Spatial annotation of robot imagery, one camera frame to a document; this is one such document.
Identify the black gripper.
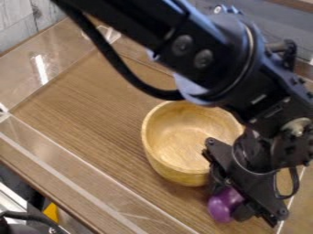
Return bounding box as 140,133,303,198
202,100,313,229

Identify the purple toy eggplant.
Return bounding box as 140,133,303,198
207,186,245,223

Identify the brown wooden bowl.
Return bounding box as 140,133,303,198
140,101,245,186

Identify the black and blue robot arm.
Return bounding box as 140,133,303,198
51,0,313,226

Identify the yellow and black equipment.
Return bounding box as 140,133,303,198
39,201,79,234

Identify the clear acrylic front wall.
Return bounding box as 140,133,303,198
0,112,198,234

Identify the clear acrylic corner bracket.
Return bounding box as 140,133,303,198
79,25,120,44

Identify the black cable lower left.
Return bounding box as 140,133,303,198
0,211,63,234

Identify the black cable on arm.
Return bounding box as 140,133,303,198
64,8,186,101

